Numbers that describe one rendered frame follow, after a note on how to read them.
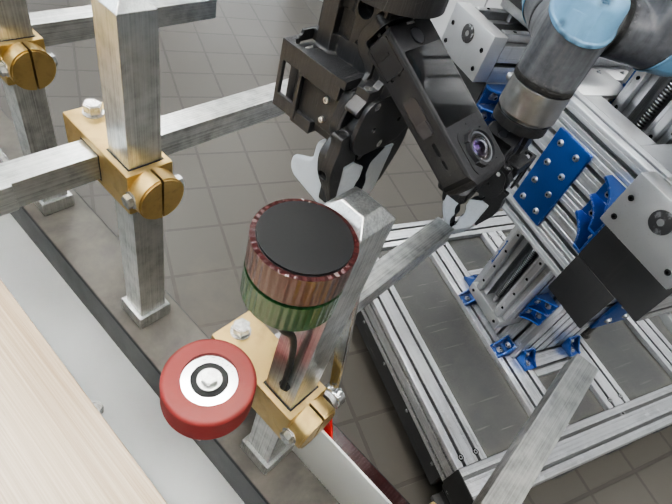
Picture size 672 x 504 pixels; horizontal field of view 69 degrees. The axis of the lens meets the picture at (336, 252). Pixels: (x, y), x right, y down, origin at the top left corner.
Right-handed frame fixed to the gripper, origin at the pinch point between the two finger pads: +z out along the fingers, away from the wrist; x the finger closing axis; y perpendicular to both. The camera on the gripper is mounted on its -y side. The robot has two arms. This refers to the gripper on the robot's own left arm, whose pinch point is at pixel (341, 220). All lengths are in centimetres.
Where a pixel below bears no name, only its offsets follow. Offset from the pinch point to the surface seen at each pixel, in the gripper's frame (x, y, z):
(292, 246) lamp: 13.8, -5.5, -10.7
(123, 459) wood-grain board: 23.0, -2.3, 10.4
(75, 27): -0.7, 47.1, 5.5
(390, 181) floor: -133, 57, 101
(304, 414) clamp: 8.9, -8.3, 13.6
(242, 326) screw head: 8.0, 1.9, 12.2
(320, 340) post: 9.5, -7.1, 1.2
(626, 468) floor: -94, -72, 101
